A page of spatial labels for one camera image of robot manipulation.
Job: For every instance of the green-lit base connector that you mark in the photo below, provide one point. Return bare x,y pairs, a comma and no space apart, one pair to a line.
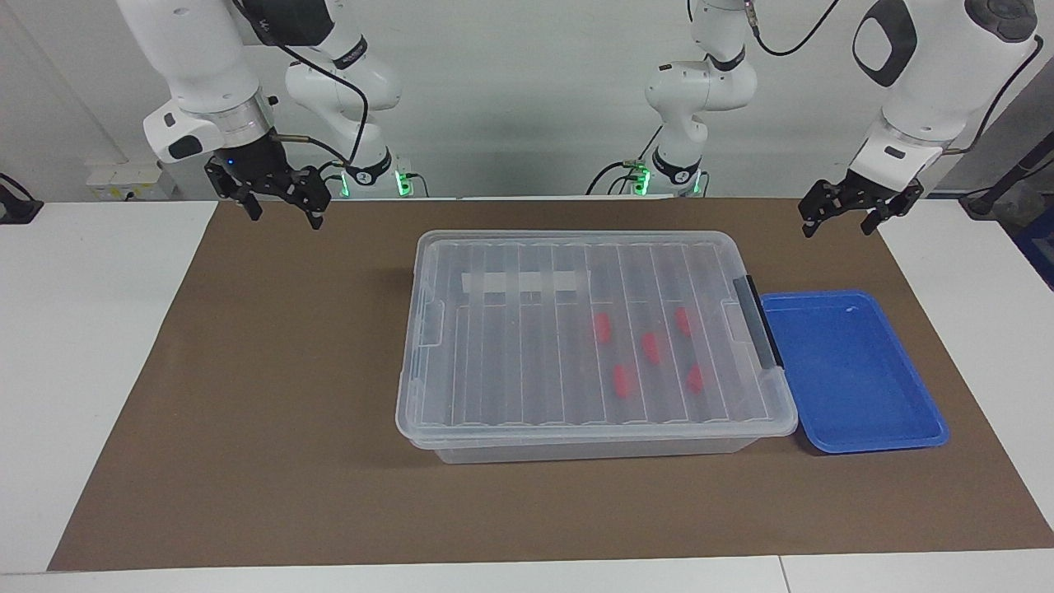
402,177
638,177

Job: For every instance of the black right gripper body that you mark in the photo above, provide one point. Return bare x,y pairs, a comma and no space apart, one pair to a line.
255,169

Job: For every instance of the blue plastic tray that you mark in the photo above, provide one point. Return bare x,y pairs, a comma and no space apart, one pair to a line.
856,395

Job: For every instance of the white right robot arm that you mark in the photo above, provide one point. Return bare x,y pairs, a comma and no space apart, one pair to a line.
198,58

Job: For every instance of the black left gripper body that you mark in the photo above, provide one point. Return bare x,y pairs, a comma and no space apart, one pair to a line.
865,196

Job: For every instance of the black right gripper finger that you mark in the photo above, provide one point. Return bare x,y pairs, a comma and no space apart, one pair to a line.
315,214
248,207

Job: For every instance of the black clamp mount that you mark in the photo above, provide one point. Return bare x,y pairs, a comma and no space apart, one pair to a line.
16,206

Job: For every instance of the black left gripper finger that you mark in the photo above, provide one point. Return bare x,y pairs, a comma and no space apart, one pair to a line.
872,222
810,224

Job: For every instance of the brown table mat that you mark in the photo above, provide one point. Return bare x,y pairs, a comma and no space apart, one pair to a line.
247,494

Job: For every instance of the black tripod leg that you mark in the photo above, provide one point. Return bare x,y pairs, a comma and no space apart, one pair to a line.
1009,177

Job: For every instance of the clear plastic box lid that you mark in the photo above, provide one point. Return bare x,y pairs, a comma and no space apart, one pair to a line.
527,362

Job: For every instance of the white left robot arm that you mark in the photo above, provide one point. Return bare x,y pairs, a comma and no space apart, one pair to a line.
930,91

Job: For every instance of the white wall socket strip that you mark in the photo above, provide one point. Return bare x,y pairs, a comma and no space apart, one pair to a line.
123,177

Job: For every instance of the red block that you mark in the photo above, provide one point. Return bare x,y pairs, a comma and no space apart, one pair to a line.
651,347
602,327
695,378
683,320
623,380

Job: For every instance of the clear plastic storage box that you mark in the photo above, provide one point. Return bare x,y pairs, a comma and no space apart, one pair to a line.
576,452

